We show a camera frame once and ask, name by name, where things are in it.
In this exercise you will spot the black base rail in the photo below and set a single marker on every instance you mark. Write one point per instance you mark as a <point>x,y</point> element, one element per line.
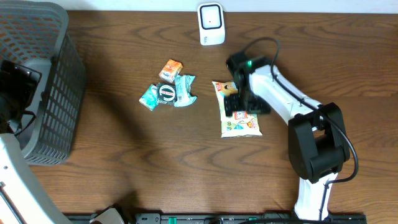
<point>117,214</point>

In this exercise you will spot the white barcode scanner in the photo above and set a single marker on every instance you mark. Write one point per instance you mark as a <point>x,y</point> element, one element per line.
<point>211,23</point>

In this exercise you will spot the grey plastic mesh basket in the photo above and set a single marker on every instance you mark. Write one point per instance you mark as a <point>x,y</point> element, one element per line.
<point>35,35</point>

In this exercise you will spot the teal snack packet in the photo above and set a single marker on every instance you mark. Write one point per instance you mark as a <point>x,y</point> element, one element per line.
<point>183,84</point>

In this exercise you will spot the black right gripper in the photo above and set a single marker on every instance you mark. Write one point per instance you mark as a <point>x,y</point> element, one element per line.
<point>260,106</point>

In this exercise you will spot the black round-logo packet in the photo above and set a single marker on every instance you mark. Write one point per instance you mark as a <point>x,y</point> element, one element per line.
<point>166,94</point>

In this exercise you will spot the teal small box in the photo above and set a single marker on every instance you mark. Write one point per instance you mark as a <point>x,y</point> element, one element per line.
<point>150,99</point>

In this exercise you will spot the yellow snack bag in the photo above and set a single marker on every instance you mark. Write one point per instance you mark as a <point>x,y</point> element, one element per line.
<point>240,123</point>

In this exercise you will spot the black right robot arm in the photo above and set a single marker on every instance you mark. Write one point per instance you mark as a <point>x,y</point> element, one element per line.
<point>317,143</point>

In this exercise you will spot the orange small box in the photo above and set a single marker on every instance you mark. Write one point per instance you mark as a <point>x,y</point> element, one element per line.
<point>171,69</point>

